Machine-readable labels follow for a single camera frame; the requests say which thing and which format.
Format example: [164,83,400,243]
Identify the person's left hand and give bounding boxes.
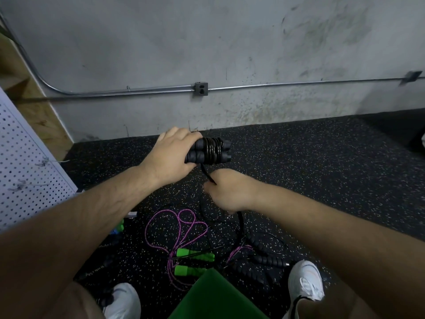
[139,127,203,189]

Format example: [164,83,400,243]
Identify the white left shoe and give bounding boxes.
[103,282,142,319]

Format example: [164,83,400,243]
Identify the person's right forearm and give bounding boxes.
[255,184,425,319]

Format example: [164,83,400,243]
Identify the pile of jump ropes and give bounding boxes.
[143,206,293,291]

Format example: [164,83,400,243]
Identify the white shoe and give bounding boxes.
[282,260,325,319]
[103,282,142,319]

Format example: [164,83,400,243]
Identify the person's left forearm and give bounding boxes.
[0,166,157,319]

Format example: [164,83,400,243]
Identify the person's right hand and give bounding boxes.
[202,168,267,214]

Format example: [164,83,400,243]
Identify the white right shoe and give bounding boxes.
[282,260,325,319]

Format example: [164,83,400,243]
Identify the metal conduit pipe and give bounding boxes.
[0,16,425,98]

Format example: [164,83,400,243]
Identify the white pegboard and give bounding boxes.
[0,88,79,231]

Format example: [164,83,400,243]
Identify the black foam-handled jump rope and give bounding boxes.
[185,136,248,245]

